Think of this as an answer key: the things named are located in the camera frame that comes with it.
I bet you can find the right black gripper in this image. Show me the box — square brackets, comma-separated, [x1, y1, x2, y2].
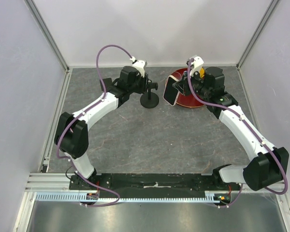
[174, 69, 212, 99]

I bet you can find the pink-cased smartphone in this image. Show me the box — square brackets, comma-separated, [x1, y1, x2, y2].
[163, 75, 179, 106]

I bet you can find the black round-base phone stand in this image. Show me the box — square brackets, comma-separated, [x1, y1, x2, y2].
[140, 80, 159, 109]

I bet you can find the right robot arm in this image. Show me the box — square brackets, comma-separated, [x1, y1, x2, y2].
[169, 67, 289, 195]

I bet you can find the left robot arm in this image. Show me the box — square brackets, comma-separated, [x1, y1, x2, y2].
[54, 63, 148, 190]

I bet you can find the black folding phone stand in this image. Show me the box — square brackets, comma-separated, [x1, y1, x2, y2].
[100, 78, 113, 92]

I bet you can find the yellow mug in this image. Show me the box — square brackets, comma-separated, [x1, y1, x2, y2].
[200, 68, 205, 79]

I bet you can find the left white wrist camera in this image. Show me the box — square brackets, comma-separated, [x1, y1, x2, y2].
[130, 56, 147, 77]

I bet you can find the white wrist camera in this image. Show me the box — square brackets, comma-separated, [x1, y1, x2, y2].
[187, 56, 204, 77]
[130, 56, 147, 77]

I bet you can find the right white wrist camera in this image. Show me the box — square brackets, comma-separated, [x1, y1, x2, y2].
[187, 56, 204, 77]

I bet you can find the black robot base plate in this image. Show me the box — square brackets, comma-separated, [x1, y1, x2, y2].
[69, 173, 241, 199]

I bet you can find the left aluminium frame post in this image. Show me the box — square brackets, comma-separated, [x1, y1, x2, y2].
[24, 0, 70, 73]

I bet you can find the aluminium frame post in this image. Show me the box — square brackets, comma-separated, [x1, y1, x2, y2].
[236, 0, 281, 70]
[24, 0, 70, 73]

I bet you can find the slotted cable duct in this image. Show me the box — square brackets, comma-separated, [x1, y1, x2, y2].
[35, 192, 228, 203]

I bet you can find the right aluminium frame post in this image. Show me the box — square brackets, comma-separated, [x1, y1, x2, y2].
[236, 0, 281, 70]

